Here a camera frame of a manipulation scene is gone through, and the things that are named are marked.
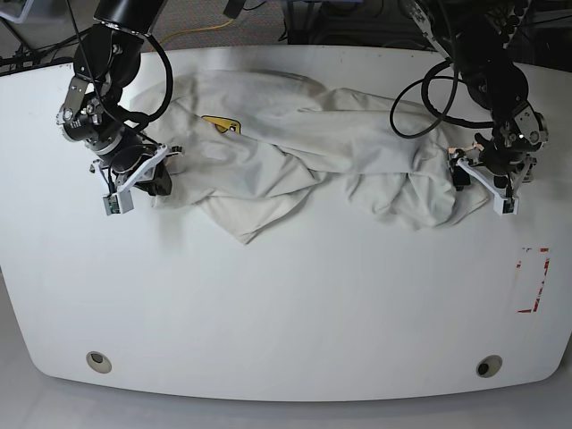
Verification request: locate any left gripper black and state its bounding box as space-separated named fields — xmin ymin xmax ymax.
xmin=475 ymin=132 xmax=533 ymax=176

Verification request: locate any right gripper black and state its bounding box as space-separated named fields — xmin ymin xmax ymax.
xmin=107 ymin=143 xmax=155 ymax=175

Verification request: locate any white printed T-shirt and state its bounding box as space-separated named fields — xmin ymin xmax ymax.
xmin=147 ymin=71 xmax=488 ymax=243

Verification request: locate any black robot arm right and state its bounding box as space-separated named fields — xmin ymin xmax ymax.
xmin=58 ymin=23 xmax=458 ymax=203

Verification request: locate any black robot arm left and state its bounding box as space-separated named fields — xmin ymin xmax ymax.
xmin=173 ymin=1 xmax=548 ymax=200

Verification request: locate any red tape rectangle marking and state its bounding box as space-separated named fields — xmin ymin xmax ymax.
xmin=513 ymin=248 xmax=551 ymax=314

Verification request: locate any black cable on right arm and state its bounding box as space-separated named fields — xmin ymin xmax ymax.
xmin=106 ymin=30 xmax=174 ymax=135

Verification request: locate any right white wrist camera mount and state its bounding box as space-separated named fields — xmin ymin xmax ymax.
xmin=89 ymin=145 xmax=183 ymax=215

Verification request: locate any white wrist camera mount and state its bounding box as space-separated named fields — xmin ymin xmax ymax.
xmin=448 ymin=142 xmax=536 ymax=216
xmin=89 ymin=145 xmax=183 ymax=215

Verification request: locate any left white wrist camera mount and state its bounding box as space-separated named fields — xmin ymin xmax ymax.
xmin=448 ymin=142 xmax=536 ymax=216

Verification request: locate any yellow cable on floor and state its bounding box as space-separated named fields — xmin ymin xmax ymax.
xmin=150 ymin=13 xmax=238 ymax=53

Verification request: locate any left table cable grommet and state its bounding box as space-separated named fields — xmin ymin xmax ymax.
xmin=86 ymin=351 xmax=113 ymax=374

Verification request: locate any table cable grommet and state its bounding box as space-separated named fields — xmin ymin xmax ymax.
xmin=475 ymin=355 xmax=503 ymax=378
xmin=86 ymin=351 xmax=113 ymax=374

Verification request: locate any right table cable grommet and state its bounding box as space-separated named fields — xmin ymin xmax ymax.
xmin=475 ymin=355 xmax=503 ymax=378

